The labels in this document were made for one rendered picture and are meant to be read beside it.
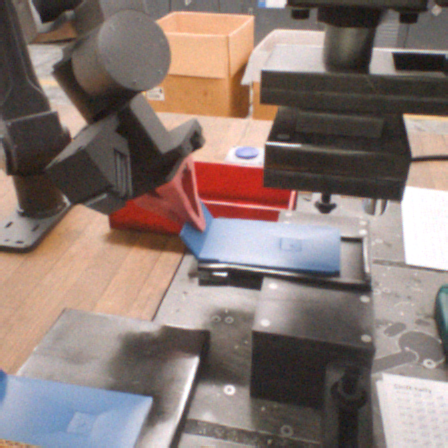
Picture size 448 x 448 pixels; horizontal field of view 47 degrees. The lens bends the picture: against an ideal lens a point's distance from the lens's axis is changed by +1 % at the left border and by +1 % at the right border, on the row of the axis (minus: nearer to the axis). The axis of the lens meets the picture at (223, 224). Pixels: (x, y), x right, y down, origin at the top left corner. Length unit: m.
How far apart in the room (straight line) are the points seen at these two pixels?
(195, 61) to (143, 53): 2.36
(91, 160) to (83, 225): 0.36
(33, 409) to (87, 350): 0.08
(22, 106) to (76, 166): 0.30
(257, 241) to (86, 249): 0.26
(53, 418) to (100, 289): 0.19
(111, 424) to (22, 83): 0.42
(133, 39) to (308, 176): 0.16
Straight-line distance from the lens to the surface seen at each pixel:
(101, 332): 0.53
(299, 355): 0.44
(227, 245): 0.51
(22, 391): 0.50
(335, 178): 0.37
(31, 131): 0.69
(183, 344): 0.51
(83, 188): 0.40
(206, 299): 0.59
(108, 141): 0.41
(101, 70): 0.39
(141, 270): 0.64
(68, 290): 0.63
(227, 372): 0.51
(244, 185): 0.76
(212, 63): 2.73
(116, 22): 0.39
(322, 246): 0.51
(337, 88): 0.38
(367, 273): 0.49
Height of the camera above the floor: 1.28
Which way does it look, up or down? 32 degrees down
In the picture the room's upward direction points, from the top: straight up
